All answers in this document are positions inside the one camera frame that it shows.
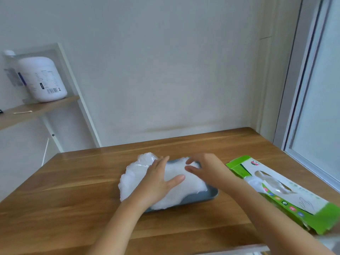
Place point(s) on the person's left hand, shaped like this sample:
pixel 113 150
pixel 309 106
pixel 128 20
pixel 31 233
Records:
pixel 152 187

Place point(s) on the person's right hand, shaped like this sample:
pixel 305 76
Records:
pixel 213 171

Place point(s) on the person's left thumb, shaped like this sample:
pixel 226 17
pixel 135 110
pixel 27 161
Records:
pixel 175 181

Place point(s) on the person's right thumb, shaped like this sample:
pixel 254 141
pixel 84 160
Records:
pixel 193 172

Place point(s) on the clear plastic film cover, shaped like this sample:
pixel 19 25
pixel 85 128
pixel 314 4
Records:
pixel 132 177

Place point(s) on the person's left forearm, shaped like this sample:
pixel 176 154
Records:
pixel 122 228

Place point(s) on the person's right forearm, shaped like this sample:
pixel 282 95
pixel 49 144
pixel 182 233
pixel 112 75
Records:
pixel 268 223

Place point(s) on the blue-grey rectangular tray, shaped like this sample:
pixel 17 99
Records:
pixel 201 197

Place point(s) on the clear disposable gloves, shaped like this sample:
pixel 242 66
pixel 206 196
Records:
pixel 255 184

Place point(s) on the green and white glove box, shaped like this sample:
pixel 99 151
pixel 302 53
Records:
pixel 318 215

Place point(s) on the wooden shelf board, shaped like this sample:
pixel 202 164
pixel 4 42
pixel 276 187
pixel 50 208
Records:
pixel 34 110

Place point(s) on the cotton swab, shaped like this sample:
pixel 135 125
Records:
pixel 23 112

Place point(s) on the large white plastic bottle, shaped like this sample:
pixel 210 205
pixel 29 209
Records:
pixel 42 79

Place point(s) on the clear bottle with white cap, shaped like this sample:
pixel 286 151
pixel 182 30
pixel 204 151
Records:
pixel 12 74

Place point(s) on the white metal shelf frame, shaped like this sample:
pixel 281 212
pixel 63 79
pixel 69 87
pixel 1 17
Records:
pixel 79 103

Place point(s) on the white window frame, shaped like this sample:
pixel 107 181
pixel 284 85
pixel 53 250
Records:
pixel 294 90

